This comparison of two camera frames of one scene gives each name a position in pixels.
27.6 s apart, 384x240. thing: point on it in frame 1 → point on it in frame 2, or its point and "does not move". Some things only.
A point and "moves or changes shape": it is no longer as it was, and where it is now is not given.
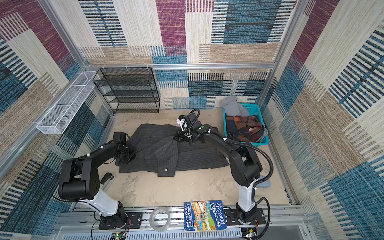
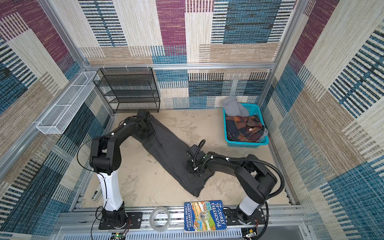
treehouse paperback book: [204, 216] does not move
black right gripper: [179, 137] → [190, 168]
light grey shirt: [232, 108] does not move
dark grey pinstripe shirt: [157, 150] moves or changes shape
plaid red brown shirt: [248, 128] does not move
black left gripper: [124, 160] → [151, 131]
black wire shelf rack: [131, 90] does not move
